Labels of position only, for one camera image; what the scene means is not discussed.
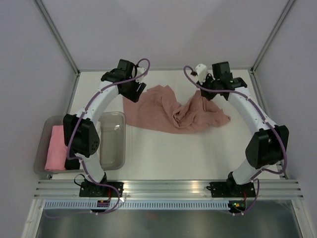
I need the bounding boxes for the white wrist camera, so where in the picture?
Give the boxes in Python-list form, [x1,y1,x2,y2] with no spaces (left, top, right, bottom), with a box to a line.
[191,63,209,84]
[132,67,146,84]

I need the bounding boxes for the dusty pink t-shirt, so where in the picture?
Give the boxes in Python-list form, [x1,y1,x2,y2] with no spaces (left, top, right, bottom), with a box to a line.
[123,85,231,134]

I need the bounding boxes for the aluminium front rail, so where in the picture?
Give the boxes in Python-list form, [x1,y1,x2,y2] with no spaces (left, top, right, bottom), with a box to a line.
[33,179,304,200]

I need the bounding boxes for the black rolled t-shirt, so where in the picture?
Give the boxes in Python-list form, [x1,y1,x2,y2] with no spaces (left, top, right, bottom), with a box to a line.
[64,159,80,171]

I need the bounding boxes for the left aluminium frame post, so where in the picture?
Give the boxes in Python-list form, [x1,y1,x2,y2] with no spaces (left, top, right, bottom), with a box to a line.
[33,0,80,76]

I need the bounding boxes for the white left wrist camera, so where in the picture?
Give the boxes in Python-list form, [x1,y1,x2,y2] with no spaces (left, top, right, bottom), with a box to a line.
[132,67,146,84]

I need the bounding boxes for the grey plastic bin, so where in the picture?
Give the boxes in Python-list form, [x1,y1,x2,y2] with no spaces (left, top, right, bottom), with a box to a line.
[34,112,126,176]

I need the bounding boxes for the pink rolled t-shirt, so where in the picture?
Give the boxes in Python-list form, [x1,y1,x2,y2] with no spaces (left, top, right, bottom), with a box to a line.
[45,125,67,172]

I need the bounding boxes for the white slotted cable duct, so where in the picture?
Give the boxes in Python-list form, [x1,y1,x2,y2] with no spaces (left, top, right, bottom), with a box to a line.
[44,200,245,210]

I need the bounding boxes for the aluminium frame post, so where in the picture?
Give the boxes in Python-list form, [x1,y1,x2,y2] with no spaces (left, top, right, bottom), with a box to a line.
[250,0,297,74]
[33,0,80,76]

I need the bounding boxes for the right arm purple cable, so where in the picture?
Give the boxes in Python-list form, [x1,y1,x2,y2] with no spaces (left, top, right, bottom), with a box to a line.
[183,65,289,216]

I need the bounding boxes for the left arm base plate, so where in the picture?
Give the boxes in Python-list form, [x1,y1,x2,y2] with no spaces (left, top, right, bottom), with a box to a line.
[79,180,124,198]

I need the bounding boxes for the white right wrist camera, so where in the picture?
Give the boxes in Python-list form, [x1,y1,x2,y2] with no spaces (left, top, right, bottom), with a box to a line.
[191,63,209,84]

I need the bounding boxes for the white rolled t-shirt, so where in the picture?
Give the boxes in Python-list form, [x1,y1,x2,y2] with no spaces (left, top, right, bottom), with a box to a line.
[96,121,102,139]

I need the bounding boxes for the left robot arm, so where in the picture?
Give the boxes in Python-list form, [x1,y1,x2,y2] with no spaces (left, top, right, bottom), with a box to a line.
[63,59,150,196]

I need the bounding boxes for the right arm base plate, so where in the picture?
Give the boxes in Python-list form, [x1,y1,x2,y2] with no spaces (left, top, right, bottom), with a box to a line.
[206,181,256,198]

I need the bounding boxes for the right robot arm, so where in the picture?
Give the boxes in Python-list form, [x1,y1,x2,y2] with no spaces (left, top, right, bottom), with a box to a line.
[195,62,289,196]

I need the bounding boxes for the right aluminium frame post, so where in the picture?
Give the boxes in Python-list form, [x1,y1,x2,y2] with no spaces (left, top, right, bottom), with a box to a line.
[250,0,297,74]

